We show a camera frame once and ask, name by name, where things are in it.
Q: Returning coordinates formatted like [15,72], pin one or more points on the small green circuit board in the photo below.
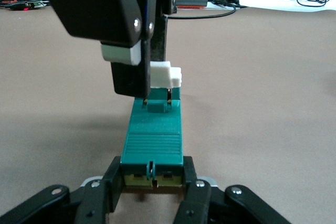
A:
[36,4]

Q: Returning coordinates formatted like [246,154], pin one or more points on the green load switch white lever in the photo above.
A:
[155,140]

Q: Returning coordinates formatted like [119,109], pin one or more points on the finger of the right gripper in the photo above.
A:
[105,6]
[158,45]

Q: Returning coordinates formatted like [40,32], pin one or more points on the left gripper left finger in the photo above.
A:
[113,182]

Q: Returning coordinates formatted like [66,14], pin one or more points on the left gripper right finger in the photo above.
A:
[194,200]

